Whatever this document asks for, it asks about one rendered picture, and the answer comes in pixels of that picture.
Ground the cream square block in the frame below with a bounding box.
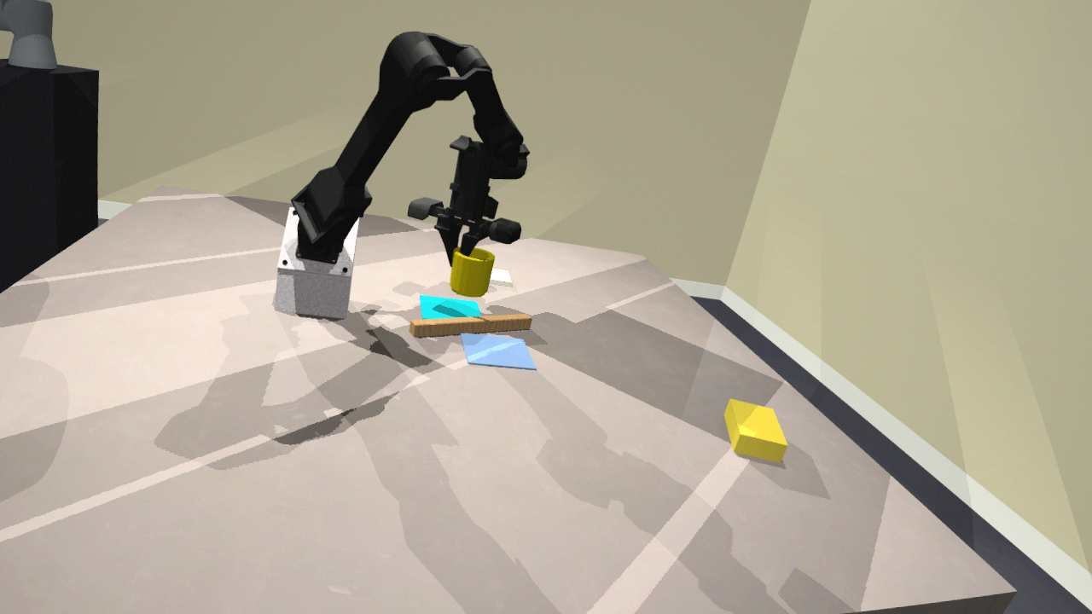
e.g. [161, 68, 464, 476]
[489, 269, 512, 287]

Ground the yellow block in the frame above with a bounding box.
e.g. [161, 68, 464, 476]
[724, 398, 787, 463]

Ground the yellow cup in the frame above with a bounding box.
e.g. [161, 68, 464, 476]
[450, 247, 495, 298]

